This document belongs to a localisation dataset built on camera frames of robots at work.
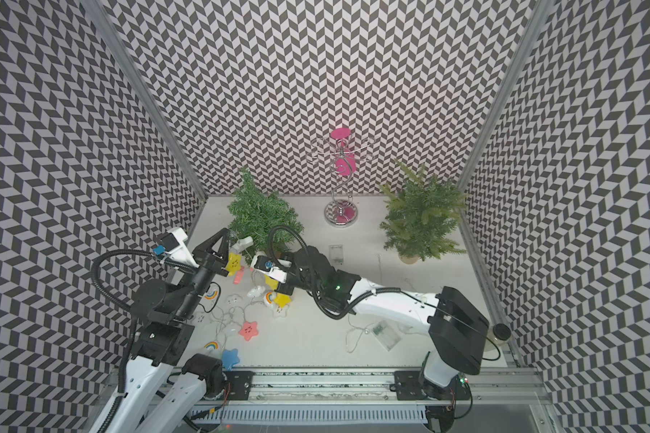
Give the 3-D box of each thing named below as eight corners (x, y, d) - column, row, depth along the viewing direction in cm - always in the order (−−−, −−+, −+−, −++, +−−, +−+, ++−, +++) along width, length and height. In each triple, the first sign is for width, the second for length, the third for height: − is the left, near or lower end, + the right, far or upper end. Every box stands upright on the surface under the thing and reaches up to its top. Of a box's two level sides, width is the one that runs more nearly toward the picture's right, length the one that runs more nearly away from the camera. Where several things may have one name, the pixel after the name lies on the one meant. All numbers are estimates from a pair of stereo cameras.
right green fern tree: (382, 285, 93) (402, 220, 66) (377, 233, 108) (390, 161, 80) (433, 285, 94) (474, 220, 66) (420, 233, 108) (450, 162, 80)
